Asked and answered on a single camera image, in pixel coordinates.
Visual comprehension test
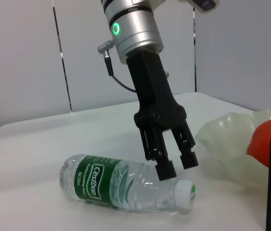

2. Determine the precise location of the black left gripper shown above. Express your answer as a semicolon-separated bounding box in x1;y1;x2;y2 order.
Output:
125;50;188;131

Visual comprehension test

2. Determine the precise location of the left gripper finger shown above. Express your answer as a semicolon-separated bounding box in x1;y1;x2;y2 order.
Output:
139;119;177;181
171;119;199;170

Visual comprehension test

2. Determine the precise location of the left arm connector cable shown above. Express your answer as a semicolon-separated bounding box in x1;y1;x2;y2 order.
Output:
97;39;139;92

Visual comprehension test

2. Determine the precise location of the green glass fruit plate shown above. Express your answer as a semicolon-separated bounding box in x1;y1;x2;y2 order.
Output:
195;108;271;189

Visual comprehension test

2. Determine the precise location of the clear water bottle green label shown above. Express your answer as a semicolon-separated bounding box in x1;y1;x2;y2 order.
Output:
59;154;197;215

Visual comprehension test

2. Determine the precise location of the red pepper toy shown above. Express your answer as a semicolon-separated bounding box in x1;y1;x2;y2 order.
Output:
246;119;271;168

